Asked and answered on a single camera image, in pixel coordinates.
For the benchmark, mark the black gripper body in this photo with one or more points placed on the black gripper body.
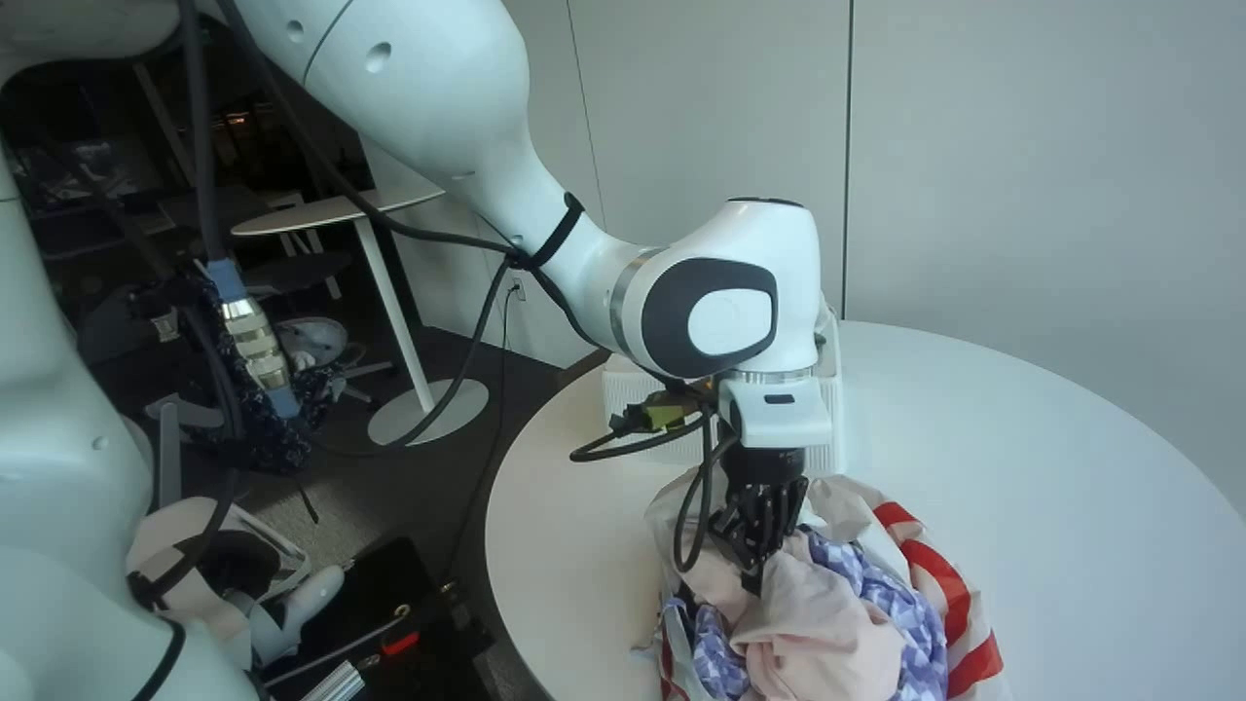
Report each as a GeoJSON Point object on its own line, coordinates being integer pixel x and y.
{"type": "Point", "coordinates": [771, 429]}

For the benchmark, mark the peach shirt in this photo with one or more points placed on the peach shirt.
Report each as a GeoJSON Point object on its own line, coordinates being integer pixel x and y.
{"type": "Point", "coordinates": [806, 637]}

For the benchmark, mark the purple checkered shirt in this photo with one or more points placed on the purple checkered shirt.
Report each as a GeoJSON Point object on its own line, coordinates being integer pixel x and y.
{"type": "Point", "coordinates": [697, 611]}

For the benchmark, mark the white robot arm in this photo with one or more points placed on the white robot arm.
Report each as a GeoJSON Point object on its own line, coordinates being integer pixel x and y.
{"type": "Point", "coordinates": [444, 90]}

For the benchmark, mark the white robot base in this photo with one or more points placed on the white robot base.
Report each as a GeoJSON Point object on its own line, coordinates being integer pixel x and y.
{"type": "Point", "coordinates": [70, 494]}

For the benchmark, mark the white red plastic bag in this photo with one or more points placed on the white red plastic bag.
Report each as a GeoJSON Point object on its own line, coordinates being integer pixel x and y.
{"type": "Point", "coordinates": [842, 510]}

